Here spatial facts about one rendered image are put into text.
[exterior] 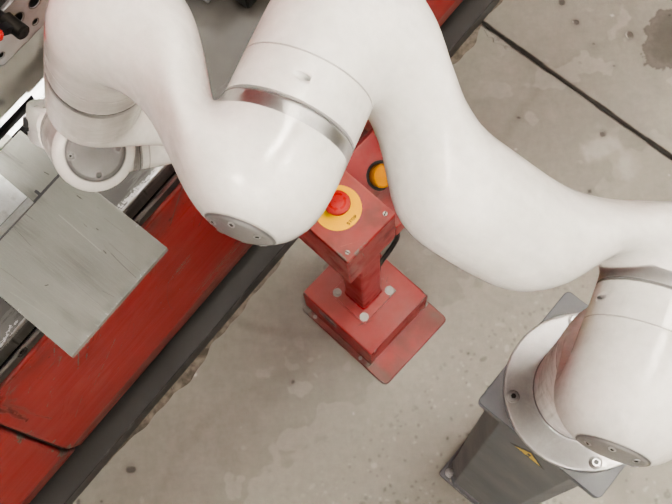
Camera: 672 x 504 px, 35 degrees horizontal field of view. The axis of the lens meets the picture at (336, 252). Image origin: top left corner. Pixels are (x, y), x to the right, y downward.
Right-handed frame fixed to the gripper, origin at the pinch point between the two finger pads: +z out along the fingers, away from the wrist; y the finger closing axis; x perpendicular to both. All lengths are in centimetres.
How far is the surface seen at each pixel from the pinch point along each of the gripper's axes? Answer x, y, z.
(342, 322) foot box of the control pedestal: 51, -60, 59
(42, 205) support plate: 11.4, 3.3, -0.4
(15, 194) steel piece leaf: 10.2, 6.5, 1.5
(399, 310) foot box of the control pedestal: 49, -71, 56
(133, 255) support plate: 16.9, -7.0, -8.2
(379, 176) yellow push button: 12, -48, 12
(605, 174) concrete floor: 24, -124, 64
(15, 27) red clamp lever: -11.8, 6.3, -17.5
